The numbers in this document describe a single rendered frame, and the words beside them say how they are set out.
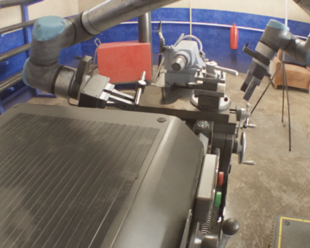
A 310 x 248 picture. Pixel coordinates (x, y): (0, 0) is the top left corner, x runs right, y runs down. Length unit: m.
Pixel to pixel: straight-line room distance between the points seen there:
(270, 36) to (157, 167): 0.76
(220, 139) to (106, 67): 2.97
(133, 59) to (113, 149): 3.71
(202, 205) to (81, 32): 0.55
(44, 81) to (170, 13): 4.72
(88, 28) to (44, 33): 0.14
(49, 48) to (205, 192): 0.50
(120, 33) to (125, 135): 5.31
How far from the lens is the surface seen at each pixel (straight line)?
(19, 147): 0.45
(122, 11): 0.63
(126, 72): 4.13
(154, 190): 0.33
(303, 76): 4.86
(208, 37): 5.26
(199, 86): 1.33
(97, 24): 0.69
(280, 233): 1.63
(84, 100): 0.65
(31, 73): 0.72
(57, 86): 0.69
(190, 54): 1.83
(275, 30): 1.00
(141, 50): 4.04
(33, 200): 0.33
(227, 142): 1.45
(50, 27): 0.64
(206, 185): 0.42
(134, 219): 0.29
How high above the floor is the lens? 1.55
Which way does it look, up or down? 29 degrees down
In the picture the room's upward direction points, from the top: 2 degrees counter-clockwise
